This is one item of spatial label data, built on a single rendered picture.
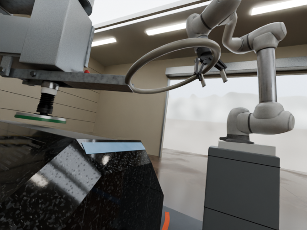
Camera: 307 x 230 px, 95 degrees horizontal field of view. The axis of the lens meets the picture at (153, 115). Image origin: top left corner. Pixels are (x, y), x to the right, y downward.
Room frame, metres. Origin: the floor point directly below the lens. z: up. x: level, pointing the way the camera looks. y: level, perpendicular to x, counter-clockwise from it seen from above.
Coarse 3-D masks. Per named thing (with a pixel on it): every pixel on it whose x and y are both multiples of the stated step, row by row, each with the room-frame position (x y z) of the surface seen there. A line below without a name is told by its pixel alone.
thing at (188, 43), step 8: (184, 40) 0.46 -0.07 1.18; (192, 40) 0.46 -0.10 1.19; (200, 40) 0.47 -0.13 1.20; (208, 40) 0.48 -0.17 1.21; (160, 48) 0.47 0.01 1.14; (168, 48) 0.46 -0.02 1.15; (176, 48) 0.47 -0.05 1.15; (216, 48) 0.53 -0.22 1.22; (144, 56) 0.49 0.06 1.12; (152, 56) 0.48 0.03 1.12; (216, 56) 0.61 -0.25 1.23; (136, 64) 0.52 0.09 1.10; (144, 64) 0.52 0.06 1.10; (208, 64) 0.72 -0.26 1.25; (128, 72) 0.57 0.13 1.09; (128, 80) 0.62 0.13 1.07; (184, 80) 0.89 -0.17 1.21; (192, 80) 0.86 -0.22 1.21; (136, 88) 0.79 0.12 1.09; (160, 88) 0.92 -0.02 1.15; (168, 88) 0.92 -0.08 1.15
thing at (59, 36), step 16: (48, 0) 0.66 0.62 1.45; (64, 0) 0.65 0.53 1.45; (32, 16) 0.66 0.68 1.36; (48, 16) 0.65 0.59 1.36; (64, 16) 0.65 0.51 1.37; (80, 16) 0.74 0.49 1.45; (32, 32) 0.66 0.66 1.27; (48, 32) 0.65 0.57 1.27; (64, 32) 0.66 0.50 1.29; (80, 32) 0.77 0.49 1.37; (32, 48) 0.66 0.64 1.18; (48, 48) 0.65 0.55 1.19; (64, 48) 0.68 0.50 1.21; (80, 48) 0.80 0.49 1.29; (32, 64) 0.67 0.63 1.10; (48, 64) 0.65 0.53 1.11; (64, 64) 0.70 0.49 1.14; (80, 64) 0.82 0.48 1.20
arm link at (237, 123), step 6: (234, 108) 1.08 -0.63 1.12; (240, 108) 1.05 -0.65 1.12; (228, 114) 1.12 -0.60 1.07; (234, 114) 1.06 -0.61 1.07; (240, 114) 1.03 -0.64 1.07; (246, 114) 1.01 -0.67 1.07; (228, 120) 1.10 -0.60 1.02; (234, 120) 1.05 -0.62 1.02; (240, 120) 1.02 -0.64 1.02; (246, 120) 0.99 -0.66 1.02; (228, 126) 1.10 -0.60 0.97; (234, 126) 1.05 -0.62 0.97; (240, 126) 1.02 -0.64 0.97; (246, 126) 0.99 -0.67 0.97; (228, 132) 1.10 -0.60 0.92; (234, 132) 1.06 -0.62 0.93; (240, 132) 1.04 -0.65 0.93; (246, 132) 1.02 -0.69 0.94
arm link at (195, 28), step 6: (192, 18) 0.70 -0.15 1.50; (198, 18) 0.67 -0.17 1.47; (186, 24) 0.74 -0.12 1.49; (192, 24) 0.70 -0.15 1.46; (198, 24) 0.68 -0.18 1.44; (204, 24) 0.66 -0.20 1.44; (186, 30) 0.75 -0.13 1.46; (192, 30) 0.71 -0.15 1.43; (198, 30) 0.69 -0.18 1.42; (204, 30) 0.68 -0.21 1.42; (210, 30) 0.69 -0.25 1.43; (192, 36) 0.72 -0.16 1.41; (198, 36) 0.71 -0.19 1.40
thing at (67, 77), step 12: (0, 72) 0.69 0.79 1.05; (12, 72) 0.72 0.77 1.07; (24, 72) 0.71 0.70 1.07; (36, 72) 0.71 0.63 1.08; (48, 72) 0.70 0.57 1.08; (60, 72) 0.69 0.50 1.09; (72, 72) 0.69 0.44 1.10; (36, 84) 0.83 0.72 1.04; (72, 84) 0.75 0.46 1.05; (84, 84) 0.73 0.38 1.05; (96, 84) 0.70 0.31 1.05; (108, 84) 0.68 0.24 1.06; (120, 84) 0.66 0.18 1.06; (132, 84) 0.77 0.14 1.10
